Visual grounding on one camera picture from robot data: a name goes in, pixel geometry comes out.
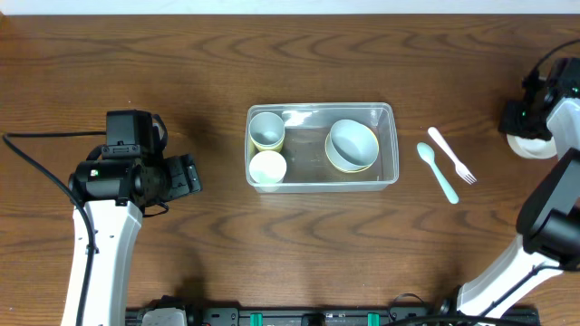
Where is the white plastic bowl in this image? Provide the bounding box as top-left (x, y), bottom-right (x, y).
top-left (507, 135), bottom-right (556, 159)

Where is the yellow plastic cup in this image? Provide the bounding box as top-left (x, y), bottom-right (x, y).
top-left (247, 138), bottom-right (285, 158)

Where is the cream plastic cup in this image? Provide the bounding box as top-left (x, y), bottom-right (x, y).
top-left (248, 150), bottom-right (287, 184)

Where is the grey plastic cup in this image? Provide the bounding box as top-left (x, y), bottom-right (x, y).
top-left (249, 112), bottom-right (285, 145)

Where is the mint green plastic spoon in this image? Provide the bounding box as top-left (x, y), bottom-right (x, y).
top-left (416, 142), bottom-right (459, 205)

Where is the yellow plastic bowl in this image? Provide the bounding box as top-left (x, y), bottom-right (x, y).
top-left (324, 133), bottom-right (380, 173)

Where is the grey plastic bowl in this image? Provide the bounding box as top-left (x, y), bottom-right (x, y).
top-left (324, 120), bottom-right (380, 173)

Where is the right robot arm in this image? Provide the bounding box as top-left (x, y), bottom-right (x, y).
top-left (449, 58), bottom-right (579, 323)

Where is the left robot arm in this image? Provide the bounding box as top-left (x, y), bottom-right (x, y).
top-left (62, 110), bottom-right (202, 325)

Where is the clear plastic container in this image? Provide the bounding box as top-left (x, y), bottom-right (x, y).
top-left (246, 102), bottom-right (400, 193)

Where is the right black cable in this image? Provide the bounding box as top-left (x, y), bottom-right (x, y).
top-left (520, 38), bottom-right (580, 90)

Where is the black cable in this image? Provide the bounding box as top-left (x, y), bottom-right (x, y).
top-left (1, 129), bottom-right (108, 326)
top-left (520, 38), bottom-right (580, 90)

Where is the left black cable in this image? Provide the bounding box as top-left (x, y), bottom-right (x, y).
top-left (1, 129), bottom-right (108, 326)

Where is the black mounting rail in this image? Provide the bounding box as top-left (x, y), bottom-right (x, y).
top-left (125, 296), bottom-right (541, 326)

